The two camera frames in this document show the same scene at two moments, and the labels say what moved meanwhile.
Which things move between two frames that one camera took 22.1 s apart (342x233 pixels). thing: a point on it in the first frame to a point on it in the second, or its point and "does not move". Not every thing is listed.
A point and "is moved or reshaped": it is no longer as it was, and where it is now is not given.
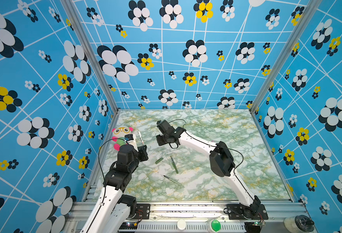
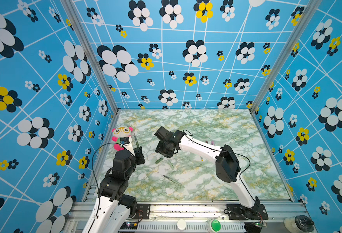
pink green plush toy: [118, 136] does not move
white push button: [181, 224] does not move
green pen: [176, 171] is moved or reshaped
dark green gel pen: [173, 180] does not move
